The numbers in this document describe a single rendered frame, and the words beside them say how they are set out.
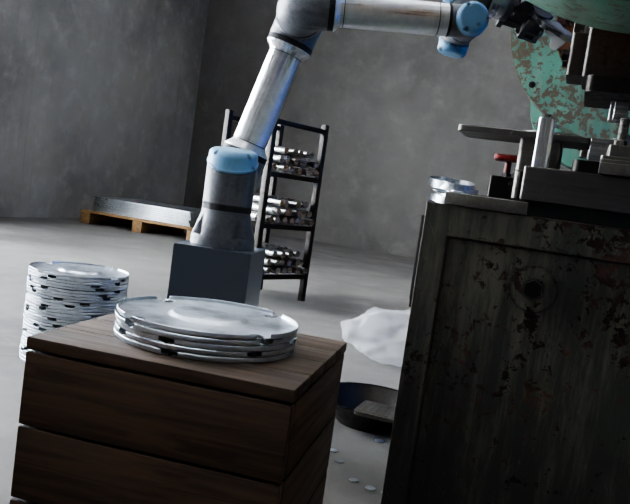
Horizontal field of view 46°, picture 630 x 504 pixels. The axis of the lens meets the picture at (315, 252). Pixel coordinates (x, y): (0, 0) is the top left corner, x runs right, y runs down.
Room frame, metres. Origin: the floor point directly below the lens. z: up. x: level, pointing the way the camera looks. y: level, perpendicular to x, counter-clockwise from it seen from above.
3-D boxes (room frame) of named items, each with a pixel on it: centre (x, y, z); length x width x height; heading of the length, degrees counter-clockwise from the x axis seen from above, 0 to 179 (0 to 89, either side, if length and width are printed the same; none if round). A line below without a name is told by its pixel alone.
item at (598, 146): (1.47, -0.55, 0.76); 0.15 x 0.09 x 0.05; 161
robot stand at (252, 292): (1.76, 0.22, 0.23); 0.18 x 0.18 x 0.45; 84
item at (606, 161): (1.31, -0.50, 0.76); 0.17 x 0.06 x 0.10; 161
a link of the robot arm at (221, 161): (1.77, 0.22, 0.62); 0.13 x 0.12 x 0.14; 3
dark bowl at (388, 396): (2.02, -0.21, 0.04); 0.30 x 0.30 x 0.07
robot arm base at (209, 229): (1.76, 0.22, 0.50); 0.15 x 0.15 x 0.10
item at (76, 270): (2.23, 0.69, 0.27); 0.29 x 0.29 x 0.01
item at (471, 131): (1.52, -0.38, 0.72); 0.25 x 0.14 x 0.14; 71
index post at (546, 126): (1.34, -0.37, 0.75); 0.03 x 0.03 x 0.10; 71
